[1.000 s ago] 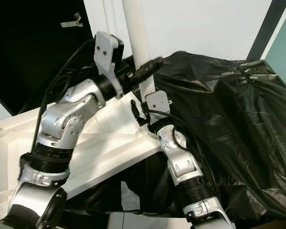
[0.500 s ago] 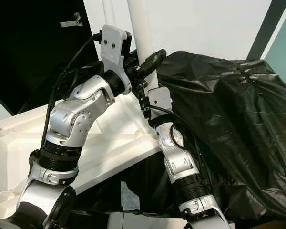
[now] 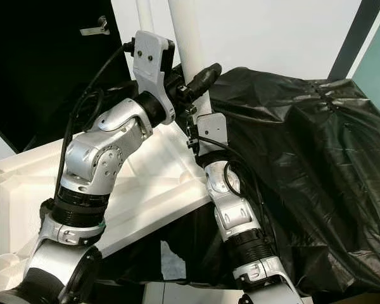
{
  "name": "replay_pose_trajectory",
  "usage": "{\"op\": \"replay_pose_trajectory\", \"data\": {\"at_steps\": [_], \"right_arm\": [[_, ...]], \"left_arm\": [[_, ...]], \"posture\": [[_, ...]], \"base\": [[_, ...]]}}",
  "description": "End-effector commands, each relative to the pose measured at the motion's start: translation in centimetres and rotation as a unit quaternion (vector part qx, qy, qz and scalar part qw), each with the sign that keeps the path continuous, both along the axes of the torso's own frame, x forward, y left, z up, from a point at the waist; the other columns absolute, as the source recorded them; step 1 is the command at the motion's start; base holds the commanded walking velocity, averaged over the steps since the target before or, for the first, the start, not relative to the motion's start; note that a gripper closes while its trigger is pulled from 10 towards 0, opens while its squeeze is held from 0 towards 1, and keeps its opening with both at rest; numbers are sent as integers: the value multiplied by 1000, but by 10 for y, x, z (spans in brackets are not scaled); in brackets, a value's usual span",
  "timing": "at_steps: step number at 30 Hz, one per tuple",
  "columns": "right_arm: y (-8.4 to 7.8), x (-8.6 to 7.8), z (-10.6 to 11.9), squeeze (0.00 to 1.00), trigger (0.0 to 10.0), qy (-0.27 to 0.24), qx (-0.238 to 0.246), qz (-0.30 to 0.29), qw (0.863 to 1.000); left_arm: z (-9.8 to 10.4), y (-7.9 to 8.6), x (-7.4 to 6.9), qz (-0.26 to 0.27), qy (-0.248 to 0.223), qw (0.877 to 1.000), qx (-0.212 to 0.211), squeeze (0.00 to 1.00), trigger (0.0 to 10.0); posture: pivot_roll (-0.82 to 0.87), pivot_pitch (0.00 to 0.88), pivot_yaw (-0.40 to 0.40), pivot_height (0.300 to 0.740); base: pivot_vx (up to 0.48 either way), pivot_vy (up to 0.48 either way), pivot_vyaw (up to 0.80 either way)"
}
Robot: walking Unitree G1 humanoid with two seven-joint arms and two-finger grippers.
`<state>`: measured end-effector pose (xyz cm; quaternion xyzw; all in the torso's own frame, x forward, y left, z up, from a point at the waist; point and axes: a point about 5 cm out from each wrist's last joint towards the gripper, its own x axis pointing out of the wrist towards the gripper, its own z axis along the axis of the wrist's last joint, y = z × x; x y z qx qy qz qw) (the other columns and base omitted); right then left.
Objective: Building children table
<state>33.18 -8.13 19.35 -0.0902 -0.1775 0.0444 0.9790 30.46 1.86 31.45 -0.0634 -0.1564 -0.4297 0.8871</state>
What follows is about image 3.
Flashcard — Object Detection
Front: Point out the wide grey tape piece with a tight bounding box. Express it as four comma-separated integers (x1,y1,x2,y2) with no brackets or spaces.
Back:
161,244,184,279

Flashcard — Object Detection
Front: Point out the black plastic cover sheet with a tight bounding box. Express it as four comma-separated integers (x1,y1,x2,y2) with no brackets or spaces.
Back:
19,63,380,298

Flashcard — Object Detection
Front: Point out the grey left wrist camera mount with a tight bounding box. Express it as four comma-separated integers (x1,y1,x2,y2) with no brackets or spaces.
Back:
132,30,175,118

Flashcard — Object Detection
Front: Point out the silver door handle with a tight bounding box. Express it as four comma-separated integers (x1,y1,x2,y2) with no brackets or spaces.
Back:
80,16,111,37

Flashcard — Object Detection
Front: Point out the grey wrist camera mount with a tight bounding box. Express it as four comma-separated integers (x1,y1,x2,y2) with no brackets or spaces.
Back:
132,30,175,118
196,113,229,156

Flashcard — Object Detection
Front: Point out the black wall column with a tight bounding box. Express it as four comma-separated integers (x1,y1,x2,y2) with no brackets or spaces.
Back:
329,0,379,78

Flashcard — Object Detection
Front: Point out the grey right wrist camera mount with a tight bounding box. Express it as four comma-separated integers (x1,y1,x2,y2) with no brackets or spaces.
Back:
196,113,229,156

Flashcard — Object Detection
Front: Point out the black door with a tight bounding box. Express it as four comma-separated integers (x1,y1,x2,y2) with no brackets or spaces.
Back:
0,0,130,153

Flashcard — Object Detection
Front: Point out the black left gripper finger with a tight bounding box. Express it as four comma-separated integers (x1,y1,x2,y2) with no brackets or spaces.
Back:
184,63,222,101

